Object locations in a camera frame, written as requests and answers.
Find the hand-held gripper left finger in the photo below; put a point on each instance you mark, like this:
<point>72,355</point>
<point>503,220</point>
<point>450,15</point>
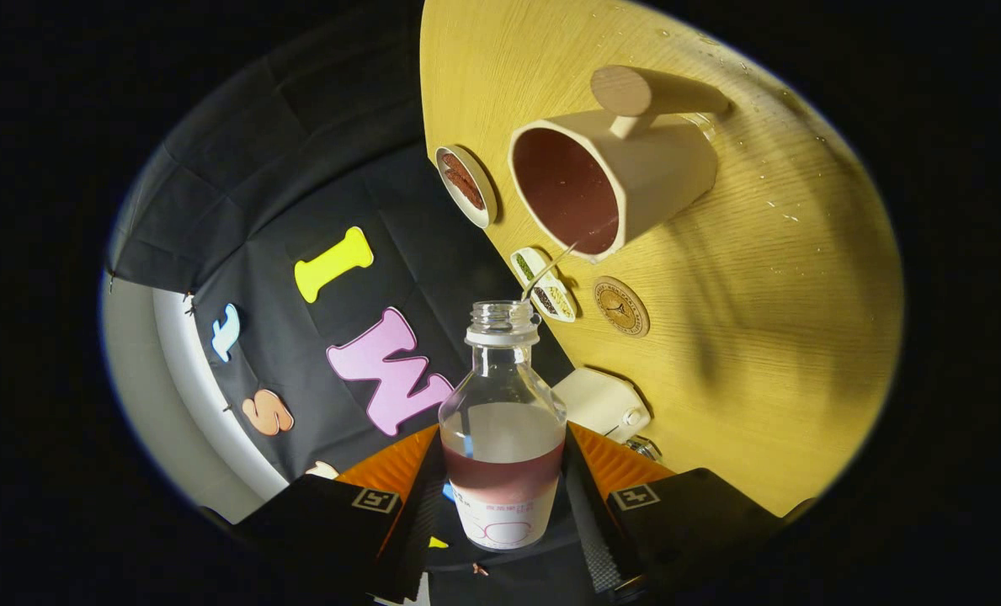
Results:
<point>407,539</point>

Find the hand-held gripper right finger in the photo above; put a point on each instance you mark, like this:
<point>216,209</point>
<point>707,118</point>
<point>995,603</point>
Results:
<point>588,530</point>

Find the clear juice bottle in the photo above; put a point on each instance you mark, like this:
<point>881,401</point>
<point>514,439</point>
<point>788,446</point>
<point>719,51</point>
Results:
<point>504,438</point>

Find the round cork coaster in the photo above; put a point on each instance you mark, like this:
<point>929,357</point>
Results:
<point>621,306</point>

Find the small glass jar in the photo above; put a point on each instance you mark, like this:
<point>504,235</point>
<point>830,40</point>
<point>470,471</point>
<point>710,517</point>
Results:
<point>645,449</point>

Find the white toaster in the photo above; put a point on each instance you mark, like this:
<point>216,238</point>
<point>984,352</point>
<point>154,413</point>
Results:
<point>597,400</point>

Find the white divided seed dish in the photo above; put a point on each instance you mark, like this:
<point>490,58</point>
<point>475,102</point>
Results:
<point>551,299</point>

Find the wooden table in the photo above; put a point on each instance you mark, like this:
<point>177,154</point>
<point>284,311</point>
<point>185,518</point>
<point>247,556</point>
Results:
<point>761,337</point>

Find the white round plate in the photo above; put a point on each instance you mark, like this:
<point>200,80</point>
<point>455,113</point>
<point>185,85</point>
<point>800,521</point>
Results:
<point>487,206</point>

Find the red sausage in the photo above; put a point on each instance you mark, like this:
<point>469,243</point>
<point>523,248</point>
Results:
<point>456,168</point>
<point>469,194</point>

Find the black backdrop cloth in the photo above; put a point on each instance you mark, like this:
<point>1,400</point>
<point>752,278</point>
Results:
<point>298,185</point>

